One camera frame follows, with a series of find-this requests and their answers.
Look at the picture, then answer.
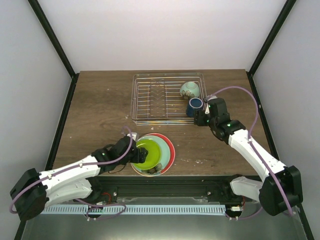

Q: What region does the dark blue mug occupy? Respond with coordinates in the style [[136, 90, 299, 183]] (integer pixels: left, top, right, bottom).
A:
[[185, 97, 204, 118]]

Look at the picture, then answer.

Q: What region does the lime green plate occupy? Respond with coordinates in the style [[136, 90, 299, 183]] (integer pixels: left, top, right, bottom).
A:
[[131, 139, 162, 171]]

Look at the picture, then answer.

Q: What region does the pale green ceramic bowl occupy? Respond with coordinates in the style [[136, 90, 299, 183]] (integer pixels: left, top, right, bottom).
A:
[[179, 81, 201, 99]]

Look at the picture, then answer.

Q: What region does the wire dish rack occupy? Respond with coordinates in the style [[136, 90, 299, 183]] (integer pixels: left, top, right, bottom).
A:
[[130, 72, 207, 126]]

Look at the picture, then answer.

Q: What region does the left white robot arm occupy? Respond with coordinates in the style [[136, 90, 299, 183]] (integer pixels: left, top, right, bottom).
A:
[[9, 134, 150, 221]]

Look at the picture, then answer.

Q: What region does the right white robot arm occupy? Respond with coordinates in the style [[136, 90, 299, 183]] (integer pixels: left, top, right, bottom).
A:
[[194, 96, 303, 216]]

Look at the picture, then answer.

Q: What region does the pale teal floral plate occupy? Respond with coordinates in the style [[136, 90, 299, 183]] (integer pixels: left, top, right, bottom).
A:
[[129, 136, 171, 176]]

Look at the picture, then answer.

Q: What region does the red rimmed plate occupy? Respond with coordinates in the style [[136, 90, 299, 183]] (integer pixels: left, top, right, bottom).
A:
[[130, 132, 176, 177]]

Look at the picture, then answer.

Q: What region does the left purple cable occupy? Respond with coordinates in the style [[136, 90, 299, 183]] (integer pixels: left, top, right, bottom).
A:
[[9, 125, 134, 221]]

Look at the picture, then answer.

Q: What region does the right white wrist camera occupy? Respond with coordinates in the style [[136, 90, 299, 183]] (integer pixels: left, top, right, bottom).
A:
[[203, 95, 217, 115]]

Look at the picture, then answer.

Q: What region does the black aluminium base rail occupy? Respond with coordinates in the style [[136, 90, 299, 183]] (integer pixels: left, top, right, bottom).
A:
[[89, 175, 251, 204]]

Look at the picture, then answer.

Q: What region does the light blue slotted cable duct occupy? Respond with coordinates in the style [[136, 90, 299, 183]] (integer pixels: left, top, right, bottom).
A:
[[42, 204, 226, 216]]

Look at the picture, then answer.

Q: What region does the right black frame post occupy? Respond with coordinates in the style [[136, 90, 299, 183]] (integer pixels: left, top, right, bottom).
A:
[[247, 0, 297, 77]]

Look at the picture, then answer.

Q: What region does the black frame post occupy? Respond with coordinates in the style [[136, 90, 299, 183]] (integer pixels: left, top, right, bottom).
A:
[[26, 0, 77, 79], [247, 0, 297, 77]]

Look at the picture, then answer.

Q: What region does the left black frame post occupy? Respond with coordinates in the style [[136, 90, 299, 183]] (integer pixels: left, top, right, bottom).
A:
[[26, 0, 77, 79]]

